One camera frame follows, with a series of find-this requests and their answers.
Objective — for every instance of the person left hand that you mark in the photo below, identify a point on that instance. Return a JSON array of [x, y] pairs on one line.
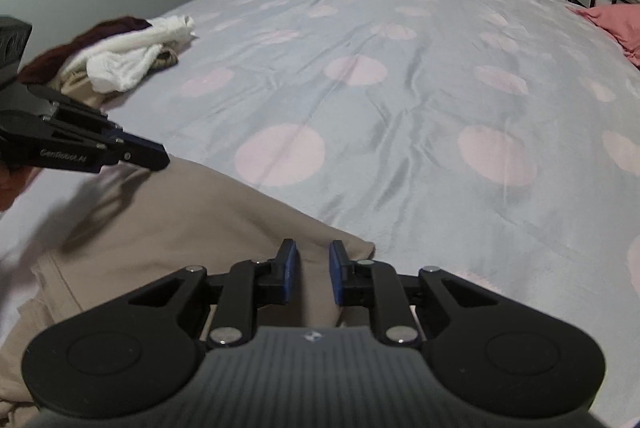
[[13, 182]]

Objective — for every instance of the polka dot bed sheet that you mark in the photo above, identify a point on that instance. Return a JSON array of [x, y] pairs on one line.
[[496, 139]]

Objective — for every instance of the pink pillow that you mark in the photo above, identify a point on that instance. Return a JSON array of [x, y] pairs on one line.
[[620, 21]]

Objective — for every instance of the dark maroon garment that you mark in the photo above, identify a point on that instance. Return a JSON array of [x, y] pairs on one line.
[[46, 66]]

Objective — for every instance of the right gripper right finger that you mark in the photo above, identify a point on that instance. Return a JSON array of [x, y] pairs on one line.
[[495, 357]]

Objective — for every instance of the beige long sleeve garment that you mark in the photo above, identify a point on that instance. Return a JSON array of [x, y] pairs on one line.
[[70, 243]]

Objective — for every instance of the white crumpled cloth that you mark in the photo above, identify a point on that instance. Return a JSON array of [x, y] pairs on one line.
[[173, 31]]

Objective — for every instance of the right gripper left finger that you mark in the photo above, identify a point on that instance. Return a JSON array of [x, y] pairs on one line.
[[136, 351]]

